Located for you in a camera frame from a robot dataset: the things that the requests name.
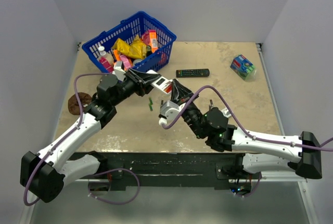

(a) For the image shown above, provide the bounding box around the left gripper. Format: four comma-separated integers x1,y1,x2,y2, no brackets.
111,68,161,106

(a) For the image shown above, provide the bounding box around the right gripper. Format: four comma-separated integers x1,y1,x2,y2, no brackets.
171,79,206,139

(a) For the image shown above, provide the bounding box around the orange battery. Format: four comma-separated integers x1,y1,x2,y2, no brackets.
164,84,172,94

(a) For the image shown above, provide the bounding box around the white red remote control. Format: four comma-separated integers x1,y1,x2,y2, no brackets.
147,70,172,95

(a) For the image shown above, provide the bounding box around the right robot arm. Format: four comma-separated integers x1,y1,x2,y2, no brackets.
171,79,322,179

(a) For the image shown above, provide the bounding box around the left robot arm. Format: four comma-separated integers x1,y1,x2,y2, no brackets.
20,69,168,206

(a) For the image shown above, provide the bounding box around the black TV remote control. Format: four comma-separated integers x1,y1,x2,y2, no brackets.
176,69,210,78

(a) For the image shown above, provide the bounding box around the white grey remote control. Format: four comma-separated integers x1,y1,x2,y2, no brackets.
221,108,233,118

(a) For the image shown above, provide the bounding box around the yellow snack bag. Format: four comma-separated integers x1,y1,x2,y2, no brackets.
112,34,147,60

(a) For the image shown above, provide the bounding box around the orange pink box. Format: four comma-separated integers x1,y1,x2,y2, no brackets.
142,29,158,53

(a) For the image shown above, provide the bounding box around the white cap bottle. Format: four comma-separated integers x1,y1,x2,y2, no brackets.
98,46,114,64

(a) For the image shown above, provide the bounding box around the blue plastic shopping basket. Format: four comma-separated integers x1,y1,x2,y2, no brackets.
82,11,176,72

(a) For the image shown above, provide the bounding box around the blue green sponge pack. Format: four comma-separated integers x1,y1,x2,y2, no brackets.
230,55,257,81

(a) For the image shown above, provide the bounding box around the brown crumpled cloth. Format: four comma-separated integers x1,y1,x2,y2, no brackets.
68,92,92,115

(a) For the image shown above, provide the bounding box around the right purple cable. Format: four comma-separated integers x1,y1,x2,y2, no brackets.
161,85,333,152

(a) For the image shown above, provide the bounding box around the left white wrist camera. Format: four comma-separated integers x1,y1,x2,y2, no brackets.
112,61,126,82

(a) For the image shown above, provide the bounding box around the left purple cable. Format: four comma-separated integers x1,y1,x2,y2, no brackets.
23,72,115,206

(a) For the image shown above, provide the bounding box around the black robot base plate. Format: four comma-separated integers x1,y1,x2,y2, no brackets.
78,151,263,191

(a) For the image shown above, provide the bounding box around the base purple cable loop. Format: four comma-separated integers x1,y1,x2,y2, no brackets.
87,168,141,205

